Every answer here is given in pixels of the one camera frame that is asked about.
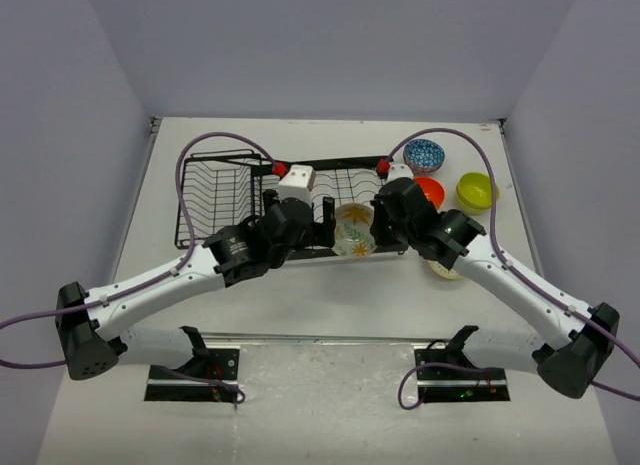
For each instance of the orange bowl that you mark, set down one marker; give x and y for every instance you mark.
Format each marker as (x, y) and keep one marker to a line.
(432, 189)

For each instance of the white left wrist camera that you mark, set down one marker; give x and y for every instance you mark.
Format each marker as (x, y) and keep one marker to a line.
(297, 184)

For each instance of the black wire dish rack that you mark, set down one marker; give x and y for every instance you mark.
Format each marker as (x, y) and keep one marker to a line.
(223, 188)

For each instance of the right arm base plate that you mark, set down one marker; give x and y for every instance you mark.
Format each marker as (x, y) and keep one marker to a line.
(442, 385)

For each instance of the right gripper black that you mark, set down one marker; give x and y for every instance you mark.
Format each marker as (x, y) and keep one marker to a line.
(381, 235)

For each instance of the blue patterned bowl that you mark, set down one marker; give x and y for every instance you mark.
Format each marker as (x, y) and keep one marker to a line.
(423, 156)

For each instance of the green bowl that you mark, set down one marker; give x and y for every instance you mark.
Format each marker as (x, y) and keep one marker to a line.
(475, 194)

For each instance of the white bowl leaf pattern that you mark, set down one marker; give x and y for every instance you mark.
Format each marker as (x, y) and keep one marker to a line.
(352, 235)

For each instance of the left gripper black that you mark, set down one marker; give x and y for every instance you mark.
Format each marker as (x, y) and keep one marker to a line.
(321, 233)

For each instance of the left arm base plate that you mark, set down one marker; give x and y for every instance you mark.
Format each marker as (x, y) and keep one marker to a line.
(213, 380)

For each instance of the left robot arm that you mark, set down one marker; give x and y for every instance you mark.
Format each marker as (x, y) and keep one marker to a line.
(98, 328)

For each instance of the white bowl yellow dots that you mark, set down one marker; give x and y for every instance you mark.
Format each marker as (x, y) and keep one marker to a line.
(443, 272)

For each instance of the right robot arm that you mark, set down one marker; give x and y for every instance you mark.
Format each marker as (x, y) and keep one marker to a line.
(571, 339)

